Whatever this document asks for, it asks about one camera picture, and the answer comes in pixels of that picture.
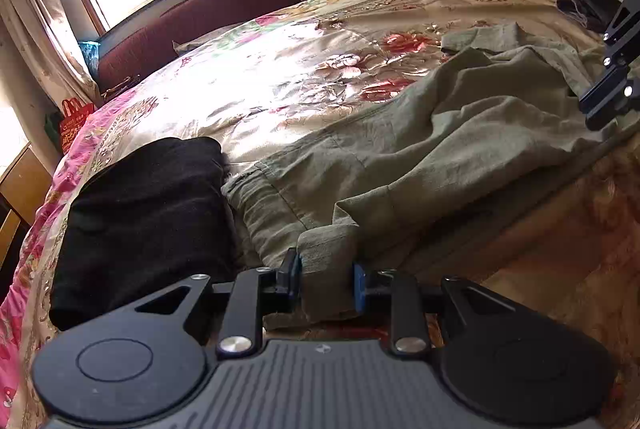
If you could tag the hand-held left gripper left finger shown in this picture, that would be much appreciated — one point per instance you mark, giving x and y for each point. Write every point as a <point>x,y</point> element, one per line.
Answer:
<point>289,276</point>

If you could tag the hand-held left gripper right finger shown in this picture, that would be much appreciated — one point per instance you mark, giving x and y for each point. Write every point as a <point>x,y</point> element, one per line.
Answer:
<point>359,289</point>

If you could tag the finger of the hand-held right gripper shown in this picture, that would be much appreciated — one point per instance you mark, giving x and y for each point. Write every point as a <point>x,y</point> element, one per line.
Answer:
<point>607,96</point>

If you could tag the olive green pants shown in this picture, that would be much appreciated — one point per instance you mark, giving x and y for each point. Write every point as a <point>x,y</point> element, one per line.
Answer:
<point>400,149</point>

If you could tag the black folded cloth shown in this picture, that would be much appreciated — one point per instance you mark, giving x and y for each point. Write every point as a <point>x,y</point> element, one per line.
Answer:
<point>145,219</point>

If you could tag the floral satin blanket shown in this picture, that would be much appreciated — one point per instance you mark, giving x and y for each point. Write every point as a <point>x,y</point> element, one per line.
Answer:
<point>280,74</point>

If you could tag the red bag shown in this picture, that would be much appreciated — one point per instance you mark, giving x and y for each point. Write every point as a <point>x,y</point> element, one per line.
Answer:
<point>75,124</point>

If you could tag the green bag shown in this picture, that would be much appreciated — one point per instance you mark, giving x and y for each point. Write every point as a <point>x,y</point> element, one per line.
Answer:
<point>52,131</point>

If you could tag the maroon sofa backrest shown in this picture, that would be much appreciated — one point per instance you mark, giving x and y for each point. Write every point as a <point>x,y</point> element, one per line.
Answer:
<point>200,11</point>

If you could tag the wooden cabinet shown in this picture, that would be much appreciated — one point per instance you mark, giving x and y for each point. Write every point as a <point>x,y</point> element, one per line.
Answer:
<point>20,194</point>

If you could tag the teal bag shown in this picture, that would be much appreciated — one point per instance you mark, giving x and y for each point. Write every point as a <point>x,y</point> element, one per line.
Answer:
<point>89,56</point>

